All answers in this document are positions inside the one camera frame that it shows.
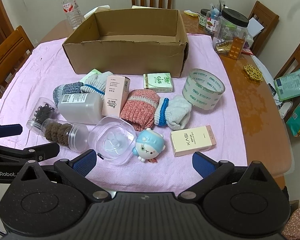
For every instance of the clear jar of black clips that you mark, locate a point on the clear jar of black clips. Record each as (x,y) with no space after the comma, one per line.
(41,113)

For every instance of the red knitted sock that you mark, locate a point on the red knitted sock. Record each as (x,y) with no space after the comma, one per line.
(137,110)

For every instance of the translucent white plastic bottle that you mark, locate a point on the translucent white plastic bottle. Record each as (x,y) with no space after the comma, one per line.
(82,110)

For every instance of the brown cardboard box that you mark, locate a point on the brown cardboard box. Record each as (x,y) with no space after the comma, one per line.
(127,57)

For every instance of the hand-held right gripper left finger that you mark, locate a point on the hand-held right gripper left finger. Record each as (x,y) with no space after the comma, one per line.
(83,164)

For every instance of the gold ornate coaster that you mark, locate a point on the gold ornate coaster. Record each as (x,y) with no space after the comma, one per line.
(252,72)

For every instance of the white papers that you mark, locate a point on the white papers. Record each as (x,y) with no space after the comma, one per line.
(255,26)

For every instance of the yellow sticky notes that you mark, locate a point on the yellow sticky notes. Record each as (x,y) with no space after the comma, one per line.
(191,13)

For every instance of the white sock blue cuff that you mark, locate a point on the white sock blue cuff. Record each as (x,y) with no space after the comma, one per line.
(177,115)

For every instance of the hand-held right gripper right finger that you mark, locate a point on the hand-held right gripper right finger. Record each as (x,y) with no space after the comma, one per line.
(202,166)

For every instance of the cream carton box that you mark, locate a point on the cream carton box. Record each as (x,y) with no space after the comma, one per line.
(187,141)

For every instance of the green and white book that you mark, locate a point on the green and white book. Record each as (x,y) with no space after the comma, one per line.
(137,7)

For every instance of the pale green packet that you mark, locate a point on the pale green packet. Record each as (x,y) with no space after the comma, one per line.
(91,74)

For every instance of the wooden desktop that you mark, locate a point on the wooden desktop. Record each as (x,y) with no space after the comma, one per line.
(252,100)

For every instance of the small jar red label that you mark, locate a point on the small jar red label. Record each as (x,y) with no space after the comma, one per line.
(211,26)

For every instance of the clear pen cup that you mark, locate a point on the clear pen cup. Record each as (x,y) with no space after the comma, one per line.
(216,12)

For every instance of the large clear jar black lid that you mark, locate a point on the large clear jar black lid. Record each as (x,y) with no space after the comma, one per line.
(233,20)

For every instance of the pink carton box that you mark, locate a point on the pink carton box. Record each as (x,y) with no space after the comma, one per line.
(113,97)

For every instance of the person's floral clothing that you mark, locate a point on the person's floral clothing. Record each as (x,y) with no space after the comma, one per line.
(298,222)

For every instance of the white sock thin blue stripe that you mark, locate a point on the white sock thin blue stripe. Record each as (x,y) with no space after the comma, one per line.
(95,85)

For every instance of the orange pill blister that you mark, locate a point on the orange pill blister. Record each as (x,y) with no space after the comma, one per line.
(236,48)

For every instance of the dark-lid jar green label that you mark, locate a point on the dark-lid jar green label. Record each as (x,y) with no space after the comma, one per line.
(203,17)

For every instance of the clear plastic water bottle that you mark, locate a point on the clear plastic water bottle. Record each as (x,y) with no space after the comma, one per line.
(72,12)

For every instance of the pink towel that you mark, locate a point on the pink towel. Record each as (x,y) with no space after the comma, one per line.
(52,62)

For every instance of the blue-grey knitted sock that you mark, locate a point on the blue-grey knitted sock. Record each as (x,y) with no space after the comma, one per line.
(67,88)

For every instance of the clear cup with red lid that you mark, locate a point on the clear cup with red lid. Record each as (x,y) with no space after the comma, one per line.
(110,142)

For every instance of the green tissue pack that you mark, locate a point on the green tissue pack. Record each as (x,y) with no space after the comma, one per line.
(158,82)

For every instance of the gold tissue box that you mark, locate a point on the gold tissue box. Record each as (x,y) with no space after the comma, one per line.
(100,9)

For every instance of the blue and white toy figure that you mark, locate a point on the blue and white toy figure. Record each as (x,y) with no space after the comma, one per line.
(150,145)

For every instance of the white pill blister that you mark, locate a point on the white pill blister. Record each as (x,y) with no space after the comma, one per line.
(222,41)

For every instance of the clear tape roll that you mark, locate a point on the clear tape roll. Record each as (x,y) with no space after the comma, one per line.
(190,90)

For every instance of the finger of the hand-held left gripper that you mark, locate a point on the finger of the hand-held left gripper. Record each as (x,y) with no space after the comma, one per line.
(7,130)
(27,151)

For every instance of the blue-green foil packet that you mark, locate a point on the blue-green foil packet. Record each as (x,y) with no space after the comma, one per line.
(290,82)

